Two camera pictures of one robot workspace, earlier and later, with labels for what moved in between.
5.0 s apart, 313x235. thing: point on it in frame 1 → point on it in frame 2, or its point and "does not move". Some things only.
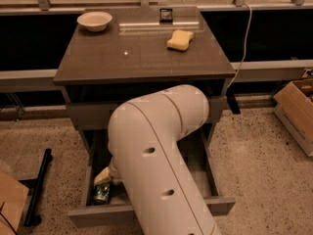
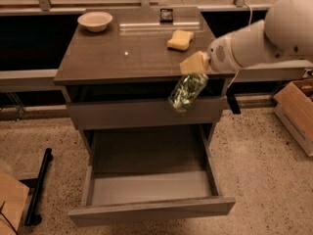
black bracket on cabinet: [235, 109] does not move
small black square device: [165, 16] does not move
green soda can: [102, 194] → [186, 91]
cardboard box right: [293, 108] does not move
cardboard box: [13, 197] does not move
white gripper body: [114, 170] → [219, 56]
